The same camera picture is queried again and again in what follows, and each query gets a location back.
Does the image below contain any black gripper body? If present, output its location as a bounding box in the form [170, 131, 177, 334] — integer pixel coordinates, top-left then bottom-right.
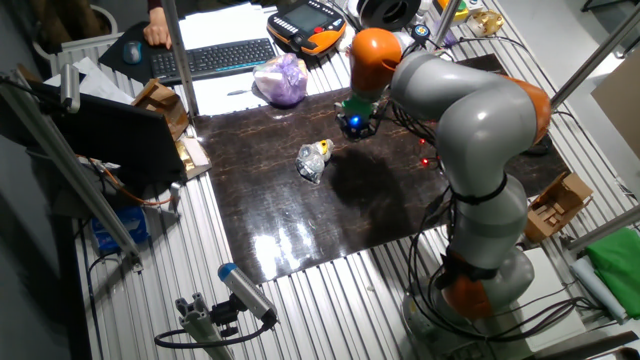
[334, 110, 382, 136]

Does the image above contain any clear plastic bag with items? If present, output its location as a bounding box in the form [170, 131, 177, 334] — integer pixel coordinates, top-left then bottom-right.
[294, 138, 335, 186]

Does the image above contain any purple plastic bag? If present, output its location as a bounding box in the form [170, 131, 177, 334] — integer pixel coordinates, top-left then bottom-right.
[251, 52, 310, 108]

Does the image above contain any person's bare hand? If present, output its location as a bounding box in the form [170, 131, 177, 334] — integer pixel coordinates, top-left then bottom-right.
[142, 6, 173, 51]

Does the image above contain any dark marble pattern board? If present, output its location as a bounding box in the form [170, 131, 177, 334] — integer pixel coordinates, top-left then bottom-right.
[192, 53, 572, 287]

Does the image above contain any orange black teach pendant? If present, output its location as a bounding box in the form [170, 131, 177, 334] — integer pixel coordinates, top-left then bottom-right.
[265, 0, 348, 57]

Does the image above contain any black filament spool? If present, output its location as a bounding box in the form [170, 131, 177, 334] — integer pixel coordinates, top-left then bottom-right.
[356, 0, 423, 32]

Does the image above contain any white paper sheet with pen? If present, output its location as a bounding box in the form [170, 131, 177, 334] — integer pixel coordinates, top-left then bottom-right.
[191, 68, 274, 117]

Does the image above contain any yellow green button box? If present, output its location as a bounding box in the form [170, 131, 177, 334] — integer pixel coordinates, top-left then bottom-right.
[433, 0, 472, 24]

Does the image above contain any black keyboard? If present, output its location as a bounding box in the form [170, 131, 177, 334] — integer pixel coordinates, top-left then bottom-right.
[149, 37, 278, 85]

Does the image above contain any gold and white flat box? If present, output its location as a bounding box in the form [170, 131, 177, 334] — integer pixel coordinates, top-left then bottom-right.
[174, 136, 213, 181]

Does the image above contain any golden translucent object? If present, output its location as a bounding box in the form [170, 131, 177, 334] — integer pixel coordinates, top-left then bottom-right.
[466, 9, 506, 38]

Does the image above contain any white paper stack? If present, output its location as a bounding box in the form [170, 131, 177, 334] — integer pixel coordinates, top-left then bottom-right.
[178, 1, 275, 52]

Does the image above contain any small brown cardboard box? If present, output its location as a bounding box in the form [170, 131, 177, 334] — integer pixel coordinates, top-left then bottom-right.
[130, 77, 191, 142]

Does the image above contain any open brown cardboard box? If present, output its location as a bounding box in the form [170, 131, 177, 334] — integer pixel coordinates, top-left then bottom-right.
[523, 170, 595, 245]

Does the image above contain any black laptop screen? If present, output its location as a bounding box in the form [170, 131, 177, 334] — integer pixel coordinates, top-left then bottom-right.
[27, 81, 187, 187]

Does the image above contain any blue grey computer mouse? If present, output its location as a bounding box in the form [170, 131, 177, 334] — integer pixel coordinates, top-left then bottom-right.
[122, 40, 144, 66]

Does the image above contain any short aluminium profile stand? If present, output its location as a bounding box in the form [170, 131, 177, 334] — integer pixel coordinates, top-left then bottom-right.
[174, 293, 237, 360]

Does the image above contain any black mouse pad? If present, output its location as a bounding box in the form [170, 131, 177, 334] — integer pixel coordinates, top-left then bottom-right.
[97, 20, 184, 87]

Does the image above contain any blue tissue pack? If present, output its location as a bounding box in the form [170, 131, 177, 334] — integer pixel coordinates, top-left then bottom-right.
[90, 205, 151, 255]

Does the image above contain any white loose paper sheet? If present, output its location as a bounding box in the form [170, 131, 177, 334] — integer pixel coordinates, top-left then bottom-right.
[43, 56, 136, 106]

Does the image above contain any large flat cardboard sheet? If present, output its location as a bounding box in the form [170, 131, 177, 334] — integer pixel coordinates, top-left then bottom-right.
[590, 49, 640, 147]

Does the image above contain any light blue rolled sheet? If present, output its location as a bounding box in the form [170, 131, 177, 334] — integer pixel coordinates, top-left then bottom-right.
[569, 254, 629, 326]

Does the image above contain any green cloth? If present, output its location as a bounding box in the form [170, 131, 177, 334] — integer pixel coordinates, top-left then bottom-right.
[585, 227, 640, 321]

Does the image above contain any white round basket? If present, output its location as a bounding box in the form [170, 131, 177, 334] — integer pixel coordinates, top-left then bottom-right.
[31, 4, 120, 62]

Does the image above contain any green gripper mount adapter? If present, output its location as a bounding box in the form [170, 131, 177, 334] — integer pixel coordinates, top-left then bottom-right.
[341, 94, 377, 119]

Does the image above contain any aluminium frame post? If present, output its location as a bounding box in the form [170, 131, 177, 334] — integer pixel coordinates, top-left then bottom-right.
[0, 73, 145, 269]
[566, 205, 640, 254]
[159, 0, 200, 119]
[432, 0, 462, 47]
[549, 3, 640, 110]

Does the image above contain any silver camera with blue cap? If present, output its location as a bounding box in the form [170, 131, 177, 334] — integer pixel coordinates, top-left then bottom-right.
[216, 262, 280, 327]

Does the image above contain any orange cable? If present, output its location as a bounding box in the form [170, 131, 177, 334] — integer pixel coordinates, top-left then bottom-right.
[101, 166, 175, 208]

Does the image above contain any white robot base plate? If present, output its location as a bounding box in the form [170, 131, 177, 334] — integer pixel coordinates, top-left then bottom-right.
[513, 246, 587, 352]

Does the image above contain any black camera cable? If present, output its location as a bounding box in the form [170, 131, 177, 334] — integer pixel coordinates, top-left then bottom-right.
[153, 318, 277, 350]

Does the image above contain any silver cylinder camera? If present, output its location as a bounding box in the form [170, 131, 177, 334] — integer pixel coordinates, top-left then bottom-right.
[59, 63, 82, 114]

